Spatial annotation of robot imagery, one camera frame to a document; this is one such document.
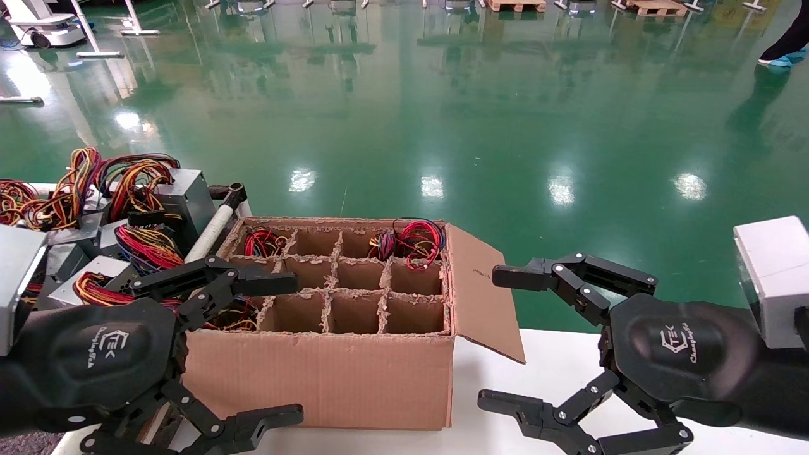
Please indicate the person in dark trousers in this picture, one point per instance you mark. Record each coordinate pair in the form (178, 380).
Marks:
(790, 43)

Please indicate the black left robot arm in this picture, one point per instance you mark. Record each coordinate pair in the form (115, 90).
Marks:
(7, 398)

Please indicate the perforated grey power supply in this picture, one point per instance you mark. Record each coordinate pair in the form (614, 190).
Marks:
(95, 289)

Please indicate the white stand leg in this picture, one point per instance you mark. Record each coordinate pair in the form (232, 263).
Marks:
(100, 54)
(142, 31)

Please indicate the brown divided cardboard box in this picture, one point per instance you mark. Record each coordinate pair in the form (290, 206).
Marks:
(328, 379)

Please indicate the dark rusty pipe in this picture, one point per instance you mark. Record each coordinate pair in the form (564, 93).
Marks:
(217, 191)

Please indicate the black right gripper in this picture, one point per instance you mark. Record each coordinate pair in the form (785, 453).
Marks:
(676, 354)

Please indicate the power supply with black connector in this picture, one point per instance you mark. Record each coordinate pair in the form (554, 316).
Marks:
(148, 248)

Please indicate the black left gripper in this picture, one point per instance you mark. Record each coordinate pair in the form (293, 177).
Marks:
(95, 360)

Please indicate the tall grey power supply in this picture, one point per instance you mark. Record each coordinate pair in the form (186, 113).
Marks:
(189, 202)

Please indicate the flat grey power supply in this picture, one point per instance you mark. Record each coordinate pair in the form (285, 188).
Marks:
(63, 260)

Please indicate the dark grey felt mat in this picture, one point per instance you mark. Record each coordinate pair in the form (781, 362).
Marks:
(25, 446)

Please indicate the power supply with orange bundle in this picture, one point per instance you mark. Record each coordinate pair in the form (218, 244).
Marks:
(69, 189)

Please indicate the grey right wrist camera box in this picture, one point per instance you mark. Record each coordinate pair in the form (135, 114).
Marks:
(774, 278)

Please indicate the white stand foot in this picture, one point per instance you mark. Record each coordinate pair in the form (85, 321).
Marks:
(22, 100)

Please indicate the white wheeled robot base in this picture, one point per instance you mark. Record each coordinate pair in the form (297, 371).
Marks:
(50, 28)

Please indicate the grey machine base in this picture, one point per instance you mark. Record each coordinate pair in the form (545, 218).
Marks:
(251, 6)
(460, 4)
(581, 6)

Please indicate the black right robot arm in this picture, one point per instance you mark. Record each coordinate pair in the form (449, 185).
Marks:
(784, 385)

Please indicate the wooden pallet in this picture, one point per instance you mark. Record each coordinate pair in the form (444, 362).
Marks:
(657, 7)
(515, 5)

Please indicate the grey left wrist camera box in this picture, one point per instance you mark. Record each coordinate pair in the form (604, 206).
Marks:
(19, 284)

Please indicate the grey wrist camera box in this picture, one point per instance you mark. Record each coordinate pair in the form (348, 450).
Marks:
(774, 278)
(19, 284)

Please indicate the black pipe connector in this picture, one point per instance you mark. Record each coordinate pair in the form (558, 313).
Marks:
(235, 194)

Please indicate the long white pipe rail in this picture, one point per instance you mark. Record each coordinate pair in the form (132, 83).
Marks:
(212, 234)

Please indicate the short white pipe rail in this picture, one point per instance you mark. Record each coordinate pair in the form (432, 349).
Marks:
(45, 187)

